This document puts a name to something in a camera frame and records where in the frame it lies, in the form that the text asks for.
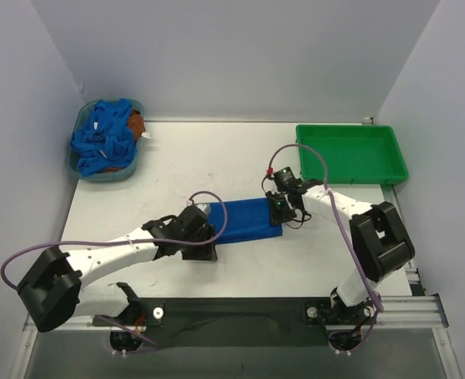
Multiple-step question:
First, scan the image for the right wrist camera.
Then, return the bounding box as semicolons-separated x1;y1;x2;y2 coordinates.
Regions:
273;167;298;192

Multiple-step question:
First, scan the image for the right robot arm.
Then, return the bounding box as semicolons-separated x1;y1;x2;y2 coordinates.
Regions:
265;181;415;312

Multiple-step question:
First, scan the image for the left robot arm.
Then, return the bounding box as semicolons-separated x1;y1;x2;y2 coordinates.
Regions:
17;204;217;332

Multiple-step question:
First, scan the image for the orange brown towel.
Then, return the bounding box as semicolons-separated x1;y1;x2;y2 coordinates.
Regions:
126;109;145;142

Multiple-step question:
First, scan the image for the teal plastic basket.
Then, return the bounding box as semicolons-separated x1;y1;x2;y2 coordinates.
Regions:
66;98;145;182

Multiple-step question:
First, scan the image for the pile of blue towels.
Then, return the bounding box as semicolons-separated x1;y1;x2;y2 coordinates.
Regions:
70;99;137;177

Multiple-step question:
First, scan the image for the green plastic tray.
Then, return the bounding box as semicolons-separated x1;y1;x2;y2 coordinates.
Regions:
295;124;409;186

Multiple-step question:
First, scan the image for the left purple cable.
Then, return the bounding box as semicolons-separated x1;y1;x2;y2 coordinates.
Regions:
0;190;229;352

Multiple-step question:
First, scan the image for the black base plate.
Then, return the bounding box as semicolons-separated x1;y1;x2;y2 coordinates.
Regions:
92;296;375;352

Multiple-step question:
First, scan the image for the blue towel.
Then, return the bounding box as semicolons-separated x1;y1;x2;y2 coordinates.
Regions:
215;197;283;245

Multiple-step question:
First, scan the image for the aluminium frame rail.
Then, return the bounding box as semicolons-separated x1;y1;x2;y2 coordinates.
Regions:
23;295;449;332

